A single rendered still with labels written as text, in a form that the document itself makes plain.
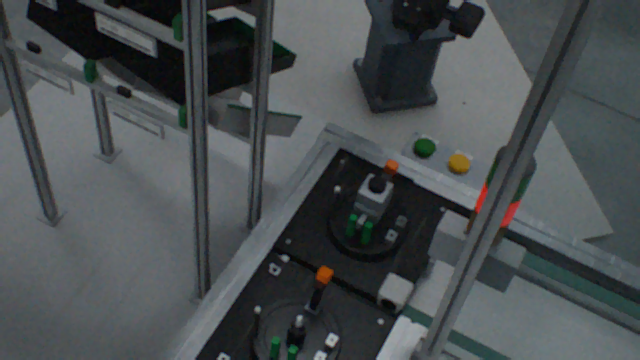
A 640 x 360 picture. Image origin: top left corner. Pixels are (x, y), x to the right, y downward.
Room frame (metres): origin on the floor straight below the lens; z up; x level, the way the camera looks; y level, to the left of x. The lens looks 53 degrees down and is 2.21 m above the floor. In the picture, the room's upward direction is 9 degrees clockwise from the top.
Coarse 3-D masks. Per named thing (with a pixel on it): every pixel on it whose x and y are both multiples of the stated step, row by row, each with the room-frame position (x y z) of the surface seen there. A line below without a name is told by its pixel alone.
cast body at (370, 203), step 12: (372, 180) 0.85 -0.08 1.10; (384, 180) 0.85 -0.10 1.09; (360, 192) 0.83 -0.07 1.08; (372, 192) 0.83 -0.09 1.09; (384, 192) 0.83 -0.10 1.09; (360, 204) 0.82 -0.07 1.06; (372, 204) 0.82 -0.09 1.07; (384, 204) 0.83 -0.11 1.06; (360, 216) 0.81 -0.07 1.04; (372, 216) 0.81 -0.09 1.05; (360, 228) 0.79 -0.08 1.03
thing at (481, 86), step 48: (288, 0) 1.50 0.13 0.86; (336, 0) 1.52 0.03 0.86; (480, 0) 1.60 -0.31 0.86; (288, 48) 1.35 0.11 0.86; (336, 48) 1.37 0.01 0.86; (480, 48) 1.44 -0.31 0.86; (288, 96) 1.21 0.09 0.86; (336, 96) 1.23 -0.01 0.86; (480, 96) 1.29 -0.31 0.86; (384, 144) 1.12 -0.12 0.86; (480, 144) 1.16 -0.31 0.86
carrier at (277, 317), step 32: (256, 288) 0.69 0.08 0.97; (288, 288) 0.70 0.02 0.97; (224, 320) 0.62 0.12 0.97; (256, 320) 0.59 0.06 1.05; (288, 320) 0.63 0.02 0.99; (320, 320) 0.64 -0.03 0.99; (352, 320) 0.66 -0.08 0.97; (384, 320) 0.67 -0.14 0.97; (224, 352) 0.57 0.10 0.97; (256, 352) 0.57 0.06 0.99; (288, 352) 0.56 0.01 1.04; (320, 352) 0.58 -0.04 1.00; (352, 352) 0.60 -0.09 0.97
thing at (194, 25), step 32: (0, 0) 0.84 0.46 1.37; (192, 0) 0.71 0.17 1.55; (0, 32) 0.83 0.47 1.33; (192, 32) 0.71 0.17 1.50; (256, 32) 0.87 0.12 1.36; (0, 64) 0.83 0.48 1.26; (192, 64) 0.71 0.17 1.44; (256, 64) 0.87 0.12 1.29; (96, 96) 0.98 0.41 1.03; (192, 96) 0.72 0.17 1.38; (256, 96) 0.87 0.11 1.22; (32, 128) 0.84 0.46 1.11; (192, 128) 0.71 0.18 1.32; (256, 128) 0.88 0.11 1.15; (32, 160) 0.83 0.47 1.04; (192, 160) 0.71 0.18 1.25; (256, 160) 0.87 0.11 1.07; (192, 192) 0.71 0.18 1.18; (256, 192) 0.87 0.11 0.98; (256, 224) 0.87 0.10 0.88
